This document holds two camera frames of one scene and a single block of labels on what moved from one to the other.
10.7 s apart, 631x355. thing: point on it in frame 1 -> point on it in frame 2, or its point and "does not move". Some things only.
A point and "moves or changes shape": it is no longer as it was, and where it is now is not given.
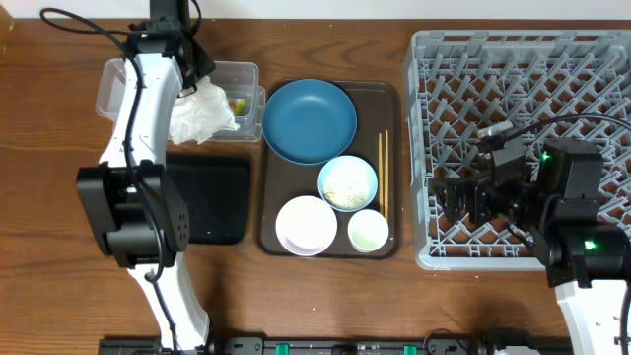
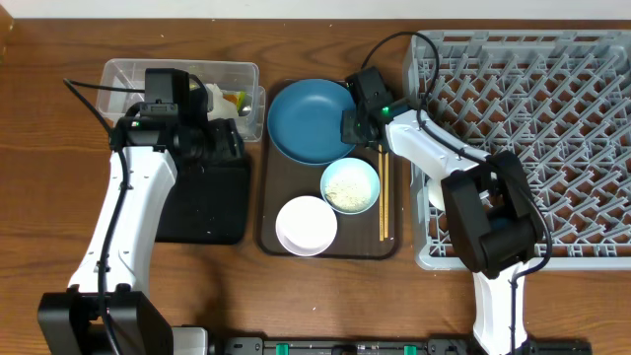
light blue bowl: [347, 183] does not move
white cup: [368, 231] moves or changes shape
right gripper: [475, 200] -> [352, 130]
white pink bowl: [306, 226] does not move
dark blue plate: [310, 121] does not move
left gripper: [203, 63] -> [226, 135]
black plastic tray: [215, 190] does not move
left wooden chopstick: [381, 174] does not move
